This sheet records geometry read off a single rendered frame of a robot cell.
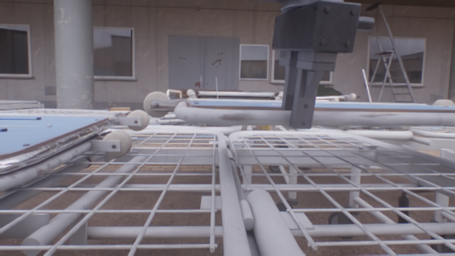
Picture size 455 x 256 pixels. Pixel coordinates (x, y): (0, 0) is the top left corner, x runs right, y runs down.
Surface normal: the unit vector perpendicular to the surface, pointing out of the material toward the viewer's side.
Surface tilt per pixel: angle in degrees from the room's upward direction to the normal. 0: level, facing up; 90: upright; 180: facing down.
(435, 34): 90
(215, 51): 90
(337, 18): 101
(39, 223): 90
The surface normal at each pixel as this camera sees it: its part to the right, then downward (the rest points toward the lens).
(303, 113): 0.16, 0.27
